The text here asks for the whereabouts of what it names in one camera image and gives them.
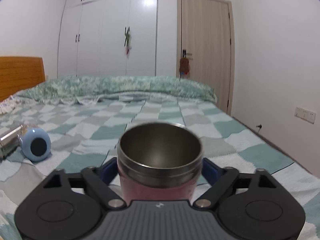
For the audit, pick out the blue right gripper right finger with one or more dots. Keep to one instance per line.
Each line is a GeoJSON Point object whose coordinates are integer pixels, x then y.
{"type": "Point", "coordinates": [211, 172]}

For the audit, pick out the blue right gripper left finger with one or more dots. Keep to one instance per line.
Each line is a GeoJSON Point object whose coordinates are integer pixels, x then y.
{"type": "Point", "coordinates": [109, 171]}

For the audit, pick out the pink stainless steel cup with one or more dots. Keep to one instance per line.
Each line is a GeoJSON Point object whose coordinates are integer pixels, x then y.
{"type": "Point", "coordinates": [159, 161]}

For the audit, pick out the light blue cartoon cup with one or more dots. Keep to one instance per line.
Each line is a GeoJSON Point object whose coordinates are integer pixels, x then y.
{"type": "Point", "coordinates": [35, 144]}

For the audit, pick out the green floral quilt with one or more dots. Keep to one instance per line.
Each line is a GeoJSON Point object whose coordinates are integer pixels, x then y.
{"type": "Point", "coordinates": [90, 89]}

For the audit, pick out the silver steel thermos bottle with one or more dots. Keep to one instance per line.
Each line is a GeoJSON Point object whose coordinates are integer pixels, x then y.
{"type": "Point", "coordinates": [10, 140]}

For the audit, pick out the brown plush toy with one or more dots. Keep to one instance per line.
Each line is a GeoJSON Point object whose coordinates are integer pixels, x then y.
{"type": "Point", "coordinates": [184, 67]}

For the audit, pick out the green hanging toy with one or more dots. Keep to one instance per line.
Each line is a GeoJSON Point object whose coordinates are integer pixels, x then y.
{"type": "Point", "coordinates": [127, 42]}

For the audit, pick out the orange wooden headboard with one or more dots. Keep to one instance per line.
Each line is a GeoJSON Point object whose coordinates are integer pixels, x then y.
{"type": "Point", "coordinates": [19, 73]}

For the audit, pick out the beige wooden door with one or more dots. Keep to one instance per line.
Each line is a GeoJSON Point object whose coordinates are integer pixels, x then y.
{"type": "Point", "coordinates": [205, 36]}

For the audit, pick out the white wardrobe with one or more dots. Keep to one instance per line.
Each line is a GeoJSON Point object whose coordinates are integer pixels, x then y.
{"type": "Point", "coordinates": [92, 38]}

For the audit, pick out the white wall socket panel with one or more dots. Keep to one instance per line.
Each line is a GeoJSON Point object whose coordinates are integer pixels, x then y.
{"type": "Point", "coordinates": [305, 115]}

